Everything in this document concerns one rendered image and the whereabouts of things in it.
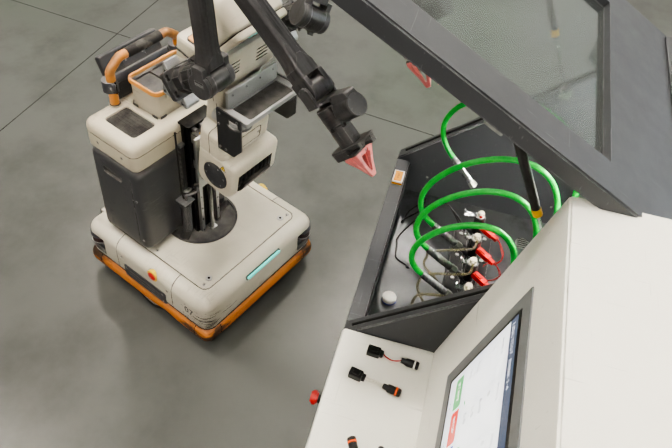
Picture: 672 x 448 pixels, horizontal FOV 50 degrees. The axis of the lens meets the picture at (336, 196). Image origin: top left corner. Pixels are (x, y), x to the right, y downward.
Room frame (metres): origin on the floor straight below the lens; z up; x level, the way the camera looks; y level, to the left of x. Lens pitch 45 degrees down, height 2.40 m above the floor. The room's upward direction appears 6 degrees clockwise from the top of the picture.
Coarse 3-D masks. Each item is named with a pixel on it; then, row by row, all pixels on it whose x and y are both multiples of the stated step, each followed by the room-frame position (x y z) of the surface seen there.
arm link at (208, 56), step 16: (192, 0) 1.51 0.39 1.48; (208, 0) 1.52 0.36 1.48; (192, 16) 1.52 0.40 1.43; (208, 16) 1.51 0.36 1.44; (192, 32) 1.52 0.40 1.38; (208, 32) 1.51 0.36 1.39; (208, 48) 1.50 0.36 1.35; (208, 64) 1.50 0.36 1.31; (224, 64) 1.55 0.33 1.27; (192, 80) 1.50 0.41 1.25; (208, 80) 1.48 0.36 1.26; (208, 96) 1.47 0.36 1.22
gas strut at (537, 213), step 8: (520, 152) 0.94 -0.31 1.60; (520, 160) 0.94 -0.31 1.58; (528, 160) 0.94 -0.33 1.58; (520, 168) 0.94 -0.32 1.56; (528, 168) 0.94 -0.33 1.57; (528, 176) 0.94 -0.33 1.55; (528, 184) 0.93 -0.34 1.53; (528, 192) 0.94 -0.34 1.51; (536, 192) 0.94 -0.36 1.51; (536, 200) 0.93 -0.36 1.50; (536, 208) 0.93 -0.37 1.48; (536, 216) 0.93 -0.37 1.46
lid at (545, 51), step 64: (384, 0) 0.99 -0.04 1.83; (448, 0) 1.13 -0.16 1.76; (512, 0) 1.28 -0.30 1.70; (576, 0) 1.46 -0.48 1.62; (448, 64) 0.93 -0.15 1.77; (512, 64) 1.07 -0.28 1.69; (576, 64) 1.21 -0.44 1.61; (640, 64) 1.35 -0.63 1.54; (512, 128) 0.91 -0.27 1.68; (576, 128) 1.02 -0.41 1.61; (640, 128) 1.11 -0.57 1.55; (640, 192) 0.93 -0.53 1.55
